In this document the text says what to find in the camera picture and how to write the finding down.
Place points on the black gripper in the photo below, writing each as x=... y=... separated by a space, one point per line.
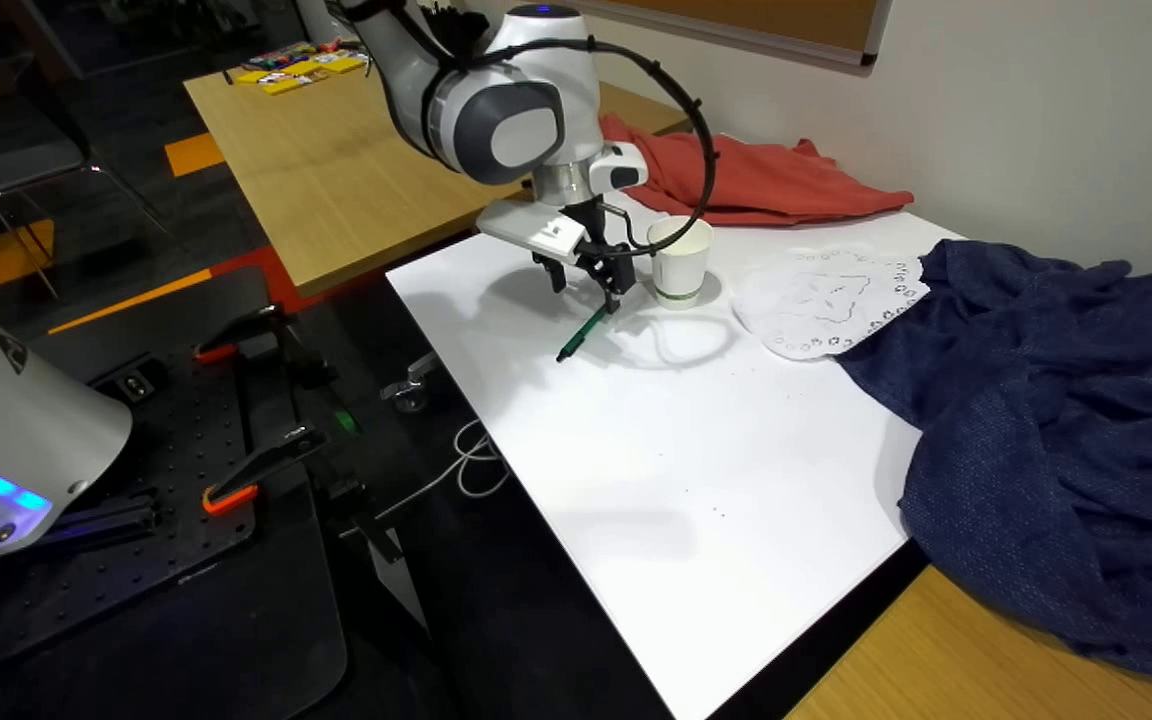
x=579 y=241

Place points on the green pen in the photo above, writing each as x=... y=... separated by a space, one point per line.
x=587 y=330

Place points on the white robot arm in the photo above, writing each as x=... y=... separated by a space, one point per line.
x=523 y=109

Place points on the white paper cup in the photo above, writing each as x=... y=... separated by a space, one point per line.
x=682 y=258

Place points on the orange cloth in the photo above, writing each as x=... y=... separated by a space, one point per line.
x=756 y=185

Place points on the white paper doily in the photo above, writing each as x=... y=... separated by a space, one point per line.
x=824 y=304

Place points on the yellow items on desk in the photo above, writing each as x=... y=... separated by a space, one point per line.
x=289 y=70

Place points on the orange black bar clamp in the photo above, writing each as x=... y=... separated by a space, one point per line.
x=243 y=487

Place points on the navy blue cloth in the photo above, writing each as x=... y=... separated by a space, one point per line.
x=1031 y=385

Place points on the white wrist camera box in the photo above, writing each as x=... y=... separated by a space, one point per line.
x=619 y=164

